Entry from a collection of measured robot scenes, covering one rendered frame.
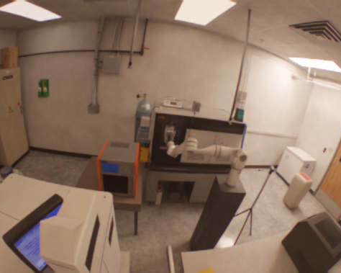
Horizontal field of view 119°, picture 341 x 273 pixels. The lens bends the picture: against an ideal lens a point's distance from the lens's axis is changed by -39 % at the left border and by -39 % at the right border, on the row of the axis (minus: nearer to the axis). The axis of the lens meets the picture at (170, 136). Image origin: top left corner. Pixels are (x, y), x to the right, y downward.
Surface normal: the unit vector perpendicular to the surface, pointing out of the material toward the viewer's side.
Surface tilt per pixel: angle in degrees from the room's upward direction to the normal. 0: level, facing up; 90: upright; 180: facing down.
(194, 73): 90
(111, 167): 90
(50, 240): 39
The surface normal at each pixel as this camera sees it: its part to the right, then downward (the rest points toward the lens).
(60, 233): 0.21, -0.45
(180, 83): 0.11, 0.40
